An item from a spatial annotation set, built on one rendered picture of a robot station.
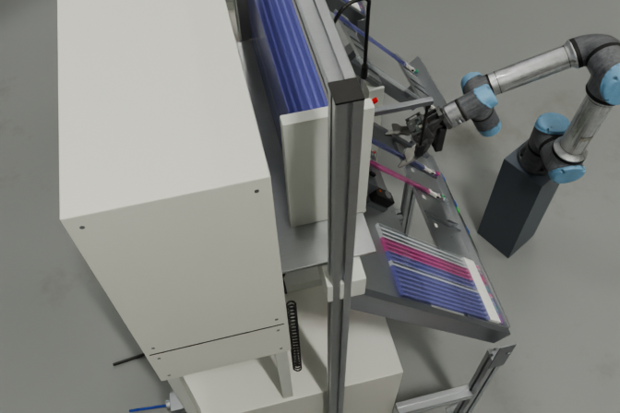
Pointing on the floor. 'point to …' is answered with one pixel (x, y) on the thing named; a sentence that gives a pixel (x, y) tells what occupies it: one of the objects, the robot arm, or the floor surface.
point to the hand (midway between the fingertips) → (392, 151)
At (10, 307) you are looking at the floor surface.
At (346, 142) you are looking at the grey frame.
